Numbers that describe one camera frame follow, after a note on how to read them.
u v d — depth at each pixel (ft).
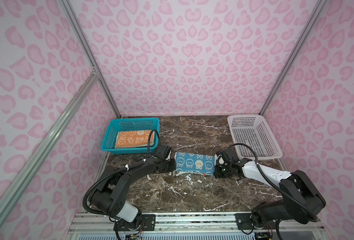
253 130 3.61
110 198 1.43
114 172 1.57
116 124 3.61
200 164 3.03
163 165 2.49
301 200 1.40
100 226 2.40
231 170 2.21
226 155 2.36
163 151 2.38
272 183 1.51
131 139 3.34
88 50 2.71
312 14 2.36
